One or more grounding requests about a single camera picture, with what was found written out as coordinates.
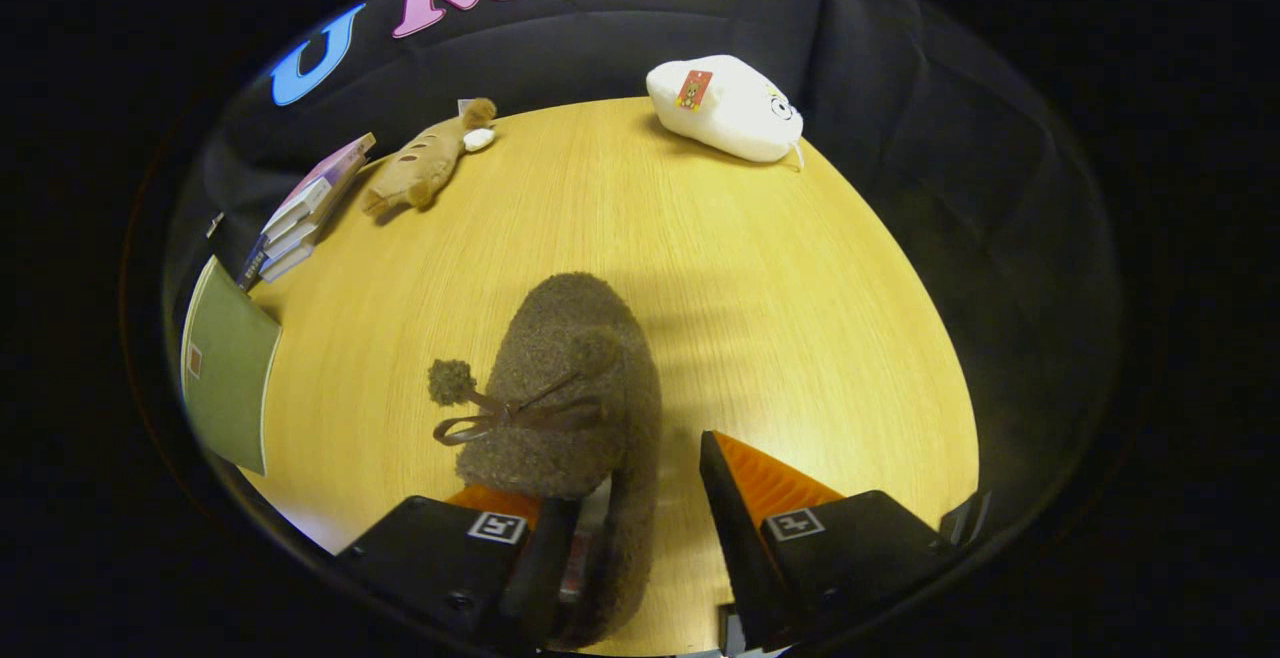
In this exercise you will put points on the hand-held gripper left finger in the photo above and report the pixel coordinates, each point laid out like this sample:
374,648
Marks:
535,578

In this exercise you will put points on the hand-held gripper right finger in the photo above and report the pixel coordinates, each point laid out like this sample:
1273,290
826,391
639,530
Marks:
735,548

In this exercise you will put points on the brown fuzzy shoe with bow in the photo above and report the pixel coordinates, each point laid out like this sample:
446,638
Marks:
560,378

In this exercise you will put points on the green fabric storage box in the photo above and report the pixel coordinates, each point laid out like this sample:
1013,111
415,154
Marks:
230,388

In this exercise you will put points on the blue book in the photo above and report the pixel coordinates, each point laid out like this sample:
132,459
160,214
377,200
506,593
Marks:
285,264

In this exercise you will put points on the white book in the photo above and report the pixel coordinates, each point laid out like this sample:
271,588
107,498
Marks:
288,250
292,233

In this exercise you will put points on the brown plush toy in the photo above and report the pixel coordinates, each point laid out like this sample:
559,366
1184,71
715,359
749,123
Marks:
420,168

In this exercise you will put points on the white plush toy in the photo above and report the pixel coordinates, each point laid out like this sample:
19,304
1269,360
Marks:
725,113

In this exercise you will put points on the pink book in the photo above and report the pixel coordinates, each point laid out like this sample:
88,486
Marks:
335,166

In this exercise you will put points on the white cloth clip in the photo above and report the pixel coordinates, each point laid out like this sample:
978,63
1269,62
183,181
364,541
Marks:
214,225

